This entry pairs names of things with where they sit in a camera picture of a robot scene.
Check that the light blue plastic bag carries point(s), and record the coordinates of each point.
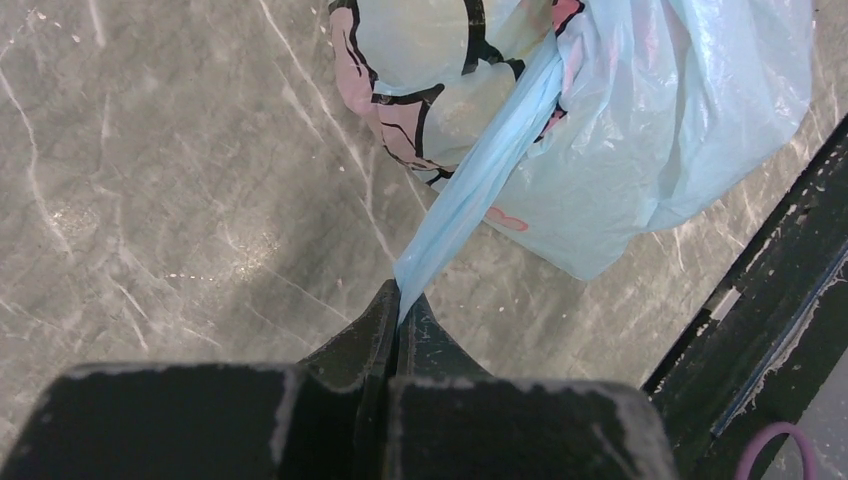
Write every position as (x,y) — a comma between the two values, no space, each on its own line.
(570,126)

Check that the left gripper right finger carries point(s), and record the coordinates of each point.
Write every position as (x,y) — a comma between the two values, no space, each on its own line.
(449,419)

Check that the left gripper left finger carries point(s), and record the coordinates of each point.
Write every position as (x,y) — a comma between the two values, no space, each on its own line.
(314,419)

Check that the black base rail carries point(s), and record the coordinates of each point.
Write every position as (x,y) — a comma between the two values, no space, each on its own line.
(765,341)

